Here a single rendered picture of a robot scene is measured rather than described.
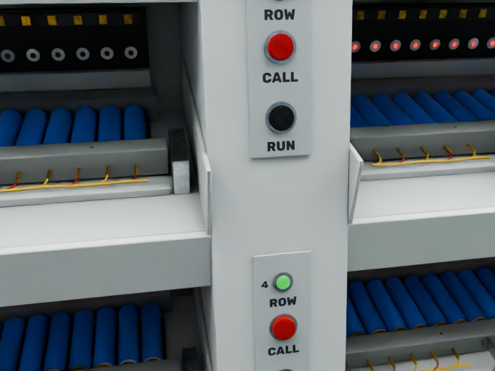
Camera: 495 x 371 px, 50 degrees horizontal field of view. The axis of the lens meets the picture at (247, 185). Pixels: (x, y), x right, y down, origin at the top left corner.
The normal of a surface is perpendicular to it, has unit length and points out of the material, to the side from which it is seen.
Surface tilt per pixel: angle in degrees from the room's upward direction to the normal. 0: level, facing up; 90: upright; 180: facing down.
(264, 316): 90
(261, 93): 90
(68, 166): 110
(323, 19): 90
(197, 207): 20
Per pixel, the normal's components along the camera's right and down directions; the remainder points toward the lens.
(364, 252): 0.18, 0.55
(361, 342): 0.04, -0.83
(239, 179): 0.18, 0.23
